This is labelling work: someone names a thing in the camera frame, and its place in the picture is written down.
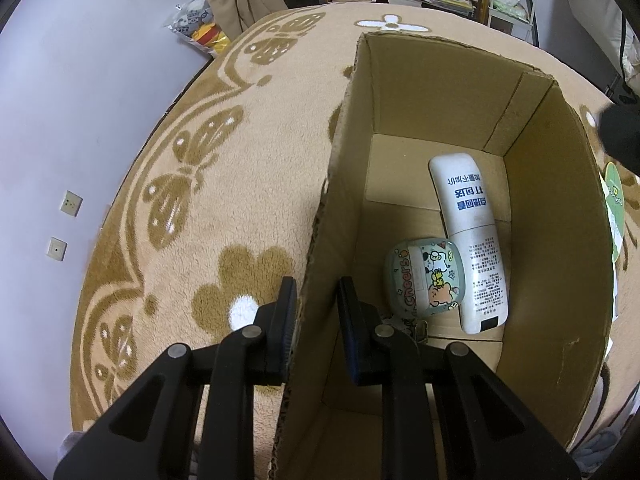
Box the grey cloth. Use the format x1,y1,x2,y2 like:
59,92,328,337
574,425,632,467
59,430,88,463

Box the green label packet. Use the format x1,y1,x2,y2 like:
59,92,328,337
602,162,627,261

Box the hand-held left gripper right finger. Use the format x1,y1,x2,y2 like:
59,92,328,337
337,276,581,480

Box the cartoon printed round case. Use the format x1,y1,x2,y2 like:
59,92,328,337
383,239,465,321

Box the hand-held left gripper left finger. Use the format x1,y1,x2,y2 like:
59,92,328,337
52,276,298,480

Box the cardboard box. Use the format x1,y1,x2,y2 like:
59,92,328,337
267,31,618,480

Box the metal key ring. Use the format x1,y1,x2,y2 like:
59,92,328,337
404,317,431,346

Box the white printed tube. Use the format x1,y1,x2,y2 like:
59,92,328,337
428,153,510,335

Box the white hanging garment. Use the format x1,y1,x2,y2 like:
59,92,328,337
565,0,640,96

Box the beige flower-pattern rug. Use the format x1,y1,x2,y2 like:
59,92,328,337
69,2,640,480

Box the pale green packet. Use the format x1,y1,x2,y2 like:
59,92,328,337
492,0,528,21

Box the clear bag of plush toys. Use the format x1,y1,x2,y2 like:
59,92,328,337
162,0,233,58

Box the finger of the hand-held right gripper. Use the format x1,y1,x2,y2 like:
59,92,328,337
599,104,640,167

